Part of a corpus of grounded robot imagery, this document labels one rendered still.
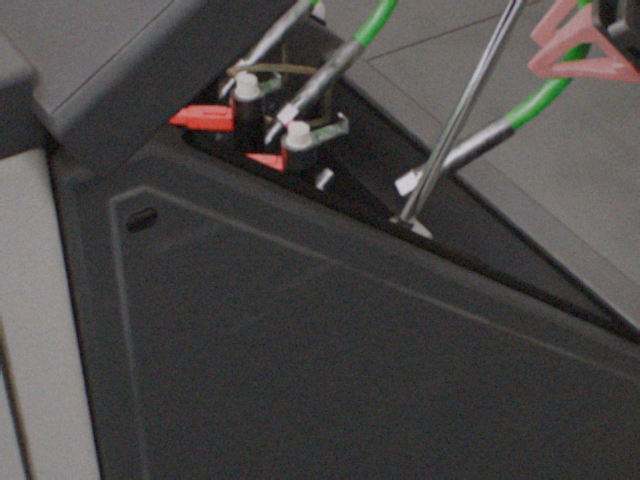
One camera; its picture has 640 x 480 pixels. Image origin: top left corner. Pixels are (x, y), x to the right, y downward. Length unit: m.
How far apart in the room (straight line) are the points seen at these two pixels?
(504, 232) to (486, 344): 0.56
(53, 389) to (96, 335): 0.03
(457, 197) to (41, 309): 0.84
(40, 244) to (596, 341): 0.39
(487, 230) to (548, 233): 0.08
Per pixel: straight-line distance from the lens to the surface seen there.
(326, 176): 1.08
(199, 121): 1.11
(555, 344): 0.75
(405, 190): 0.98
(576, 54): 0.95
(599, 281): 1.19
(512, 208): 1.25
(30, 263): 0.49
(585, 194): 2.81
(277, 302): 0.58
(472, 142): 0.97
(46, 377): 0.54
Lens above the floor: 1.74
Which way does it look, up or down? 41 degrees down
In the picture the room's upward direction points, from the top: straight up
